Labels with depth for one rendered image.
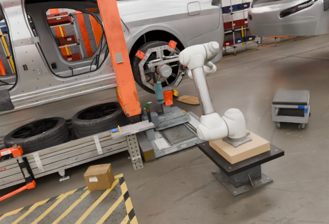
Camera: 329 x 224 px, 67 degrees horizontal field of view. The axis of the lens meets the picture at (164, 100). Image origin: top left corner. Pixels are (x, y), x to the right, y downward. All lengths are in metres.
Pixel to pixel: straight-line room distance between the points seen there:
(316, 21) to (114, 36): 3.22
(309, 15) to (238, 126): 2.92
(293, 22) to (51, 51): 4.05
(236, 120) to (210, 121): 0.21
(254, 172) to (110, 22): 1.84
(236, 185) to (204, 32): 1.95
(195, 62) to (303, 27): 2.94
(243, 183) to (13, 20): 2.73
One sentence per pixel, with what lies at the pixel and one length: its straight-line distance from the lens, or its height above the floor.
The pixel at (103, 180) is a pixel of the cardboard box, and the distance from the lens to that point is 2.50.
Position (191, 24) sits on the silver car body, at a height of 1.29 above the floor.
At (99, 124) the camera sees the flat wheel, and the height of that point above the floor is 0.45.
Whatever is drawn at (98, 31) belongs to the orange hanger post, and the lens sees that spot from 5.20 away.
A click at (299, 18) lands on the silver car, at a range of 4.60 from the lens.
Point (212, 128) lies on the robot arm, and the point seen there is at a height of 0.57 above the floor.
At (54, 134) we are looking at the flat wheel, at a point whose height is 0.46.
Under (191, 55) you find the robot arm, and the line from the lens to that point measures 1.92.
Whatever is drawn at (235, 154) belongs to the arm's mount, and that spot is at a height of 0.37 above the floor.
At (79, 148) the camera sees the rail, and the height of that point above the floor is 0.30.
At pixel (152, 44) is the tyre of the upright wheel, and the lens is 3.01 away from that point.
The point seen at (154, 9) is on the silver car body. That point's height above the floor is 1.54.
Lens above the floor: 1.42
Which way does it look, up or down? 18 degrees down
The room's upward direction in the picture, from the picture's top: 11 degrees counter-clockwise
